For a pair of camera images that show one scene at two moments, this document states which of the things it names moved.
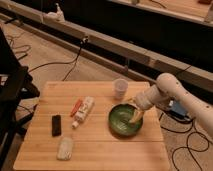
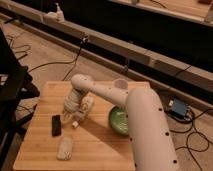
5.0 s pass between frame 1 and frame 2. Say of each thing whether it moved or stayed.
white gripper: moved
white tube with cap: stayed
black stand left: stayed
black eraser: stayed
